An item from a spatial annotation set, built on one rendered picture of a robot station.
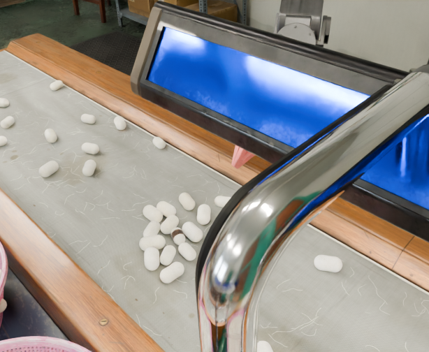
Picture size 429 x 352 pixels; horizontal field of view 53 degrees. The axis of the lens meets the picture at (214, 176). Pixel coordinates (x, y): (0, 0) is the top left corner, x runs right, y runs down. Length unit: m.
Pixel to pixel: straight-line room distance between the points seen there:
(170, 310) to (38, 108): 0.65
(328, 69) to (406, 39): 2.44
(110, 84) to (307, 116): 0.83
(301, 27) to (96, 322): 0.47
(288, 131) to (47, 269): 0.44
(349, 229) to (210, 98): 0.40
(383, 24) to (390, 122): 2.56
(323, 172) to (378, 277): 0.49
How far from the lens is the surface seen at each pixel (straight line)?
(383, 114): 0.20
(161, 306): 0.59
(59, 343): 0.55
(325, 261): 0.61
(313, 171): 0.16
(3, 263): 0.66
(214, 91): 0.32
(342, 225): 0.67
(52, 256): 0.65
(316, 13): 0.72
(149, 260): 0.61
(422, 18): 2.65
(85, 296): 0.59
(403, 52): 2.73
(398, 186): 0.25
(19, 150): 0.94
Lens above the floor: 1.21
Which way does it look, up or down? 38 degrees down
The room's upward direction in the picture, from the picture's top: 2 degrees counter-clockwise
